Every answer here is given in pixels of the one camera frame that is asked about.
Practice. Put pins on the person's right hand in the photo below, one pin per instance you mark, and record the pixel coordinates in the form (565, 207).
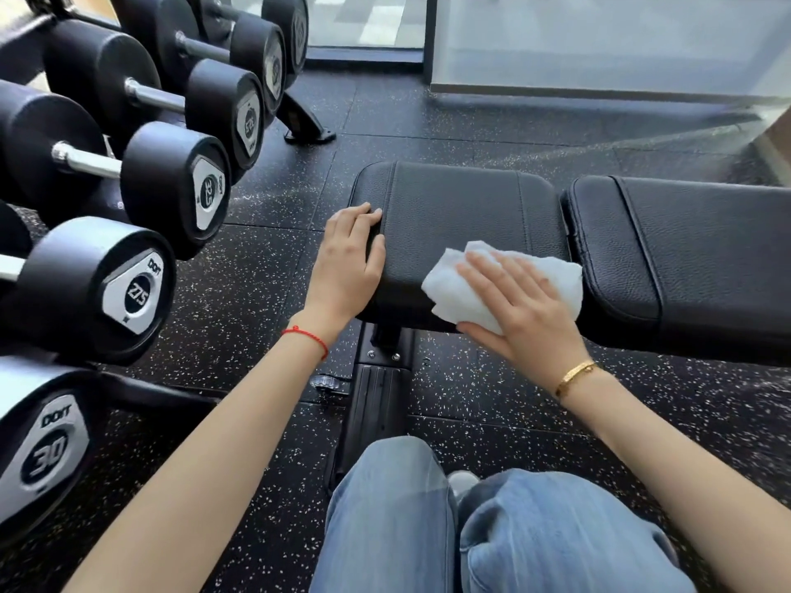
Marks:
(531, 327)

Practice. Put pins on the person's left hand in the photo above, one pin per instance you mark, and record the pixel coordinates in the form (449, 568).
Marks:
(343, 271)

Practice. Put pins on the person's right little finger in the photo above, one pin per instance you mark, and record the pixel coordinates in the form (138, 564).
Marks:
(544, 290)

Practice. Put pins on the person's right thumb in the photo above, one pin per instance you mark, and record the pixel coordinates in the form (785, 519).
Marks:
(479, 333)

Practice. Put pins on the person's left thumb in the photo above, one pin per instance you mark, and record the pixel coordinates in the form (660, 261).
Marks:
(377, 259)

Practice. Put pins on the person's left little finger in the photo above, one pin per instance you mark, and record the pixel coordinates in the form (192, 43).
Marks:
(331, 228)

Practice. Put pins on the person's left middle finger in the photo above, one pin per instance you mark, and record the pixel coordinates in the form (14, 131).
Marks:
(357, 216)

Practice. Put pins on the person's right middle finger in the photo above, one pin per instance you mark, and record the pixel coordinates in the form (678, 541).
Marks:
(494, 271)

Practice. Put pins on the white wipe cloth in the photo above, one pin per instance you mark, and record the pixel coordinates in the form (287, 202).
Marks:
(448, 290)

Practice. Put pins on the person's left forearm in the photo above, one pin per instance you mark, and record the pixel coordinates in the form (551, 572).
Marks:
(204, 463)

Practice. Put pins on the person's right forearm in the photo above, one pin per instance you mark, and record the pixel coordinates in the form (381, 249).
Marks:
(680, 481)

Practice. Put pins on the black bench seat pad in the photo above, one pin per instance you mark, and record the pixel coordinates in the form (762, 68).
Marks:
(457, 209)

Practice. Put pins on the black dumbbell rack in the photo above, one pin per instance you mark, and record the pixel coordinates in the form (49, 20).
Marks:
(303, 123)

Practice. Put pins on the clear bench wheel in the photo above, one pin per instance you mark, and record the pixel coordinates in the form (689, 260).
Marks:
(330, 384)

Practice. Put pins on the black bench back pad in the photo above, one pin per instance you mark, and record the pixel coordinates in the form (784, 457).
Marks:
(692, 259)

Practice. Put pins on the grey shoe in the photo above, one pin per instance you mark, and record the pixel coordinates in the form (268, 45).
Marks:
(462, 484)

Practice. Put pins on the blue jeans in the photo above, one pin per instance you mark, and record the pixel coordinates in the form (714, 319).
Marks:
(395, 531)

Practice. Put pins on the row of black dumbbells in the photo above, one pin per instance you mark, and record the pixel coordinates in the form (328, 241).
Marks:
(92, 284)

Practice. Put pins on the frosted glass panel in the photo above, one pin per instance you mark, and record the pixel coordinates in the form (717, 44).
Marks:
(605, 36)

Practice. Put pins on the light wooden cabinet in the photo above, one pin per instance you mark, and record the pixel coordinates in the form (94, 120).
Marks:
(775, 148)

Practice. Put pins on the black metal bench frame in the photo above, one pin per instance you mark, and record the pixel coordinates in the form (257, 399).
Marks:
(377, 407)

